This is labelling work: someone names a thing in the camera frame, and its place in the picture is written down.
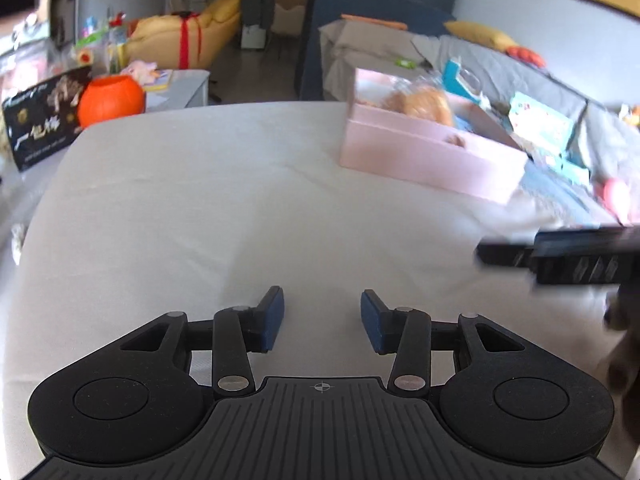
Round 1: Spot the orange pumpkin container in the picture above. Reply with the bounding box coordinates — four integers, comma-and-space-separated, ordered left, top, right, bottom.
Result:
77, 75, 147, 129

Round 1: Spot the white side table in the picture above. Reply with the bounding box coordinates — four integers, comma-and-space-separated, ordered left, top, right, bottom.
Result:
145, 69, 212, 111

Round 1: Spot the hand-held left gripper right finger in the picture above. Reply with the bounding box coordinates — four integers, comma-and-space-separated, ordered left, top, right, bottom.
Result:
360, 289, 526, 397

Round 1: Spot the dark blue partition cabinet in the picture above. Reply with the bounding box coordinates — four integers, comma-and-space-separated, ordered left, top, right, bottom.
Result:
295, 0, 457, 102

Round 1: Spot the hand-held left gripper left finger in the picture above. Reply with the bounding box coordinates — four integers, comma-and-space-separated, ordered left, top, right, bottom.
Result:
120, 286, 286, 397

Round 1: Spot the blue and white toy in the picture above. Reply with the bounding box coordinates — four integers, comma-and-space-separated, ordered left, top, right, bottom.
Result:
442, 59, 494, 104

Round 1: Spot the beige sofa throw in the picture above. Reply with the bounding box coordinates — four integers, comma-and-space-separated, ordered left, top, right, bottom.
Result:
320, 20, 437, 102

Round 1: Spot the black box with gold print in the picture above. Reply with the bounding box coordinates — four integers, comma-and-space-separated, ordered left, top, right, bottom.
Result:
0, 65, 94, 172

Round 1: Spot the pink round toy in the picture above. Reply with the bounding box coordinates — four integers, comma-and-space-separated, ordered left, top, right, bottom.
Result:
602, 180, 632, 222

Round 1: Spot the beige chair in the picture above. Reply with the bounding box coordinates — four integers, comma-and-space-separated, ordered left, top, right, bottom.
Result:
272, 0, 311, 39

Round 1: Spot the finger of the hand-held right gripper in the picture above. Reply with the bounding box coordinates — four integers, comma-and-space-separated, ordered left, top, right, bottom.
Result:
532, 227, 623, 258
475, 240, 540, 275

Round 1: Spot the blue cartoon mat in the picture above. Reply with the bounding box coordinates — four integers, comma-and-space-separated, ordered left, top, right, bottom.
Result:
520, 160, 621, 227

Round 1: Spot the bread packet with red label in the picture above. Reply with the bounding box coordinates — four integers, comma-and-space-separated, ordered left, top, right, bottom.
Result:
382, 77, 457, 128

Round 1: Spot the yellow cushion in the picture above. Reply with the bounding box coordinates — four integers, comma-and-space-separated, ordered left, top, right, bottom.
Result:
444, 21, 521, 54

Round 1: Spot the children's book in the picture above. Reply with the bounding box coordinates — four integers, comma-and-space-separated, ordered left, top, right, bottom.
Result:
145, 69, 174, 93

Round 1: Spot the grey sofa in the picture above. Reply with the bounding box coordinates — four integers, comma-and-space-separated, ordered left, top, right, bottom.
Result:
320, 20, 640, 226

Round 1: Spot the yellow sofa with red ribbon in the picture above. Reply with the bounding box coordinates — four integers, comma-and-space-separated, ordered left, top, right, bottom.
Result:
125, 0, 242, 71

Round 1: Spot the pink cardboard box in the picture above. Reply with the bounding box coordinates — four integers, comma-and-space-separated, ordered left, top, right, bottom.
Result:
340, 66, 530, 206

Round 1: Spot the orange cushion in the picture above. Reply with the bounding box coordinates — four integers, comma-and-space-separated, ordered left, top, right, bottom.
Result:
506, 46, 546, 67

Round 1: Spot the person's right hand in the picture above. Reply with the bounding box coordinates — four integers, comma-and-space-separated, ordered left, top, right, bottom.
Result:
601, 289, 640, 396

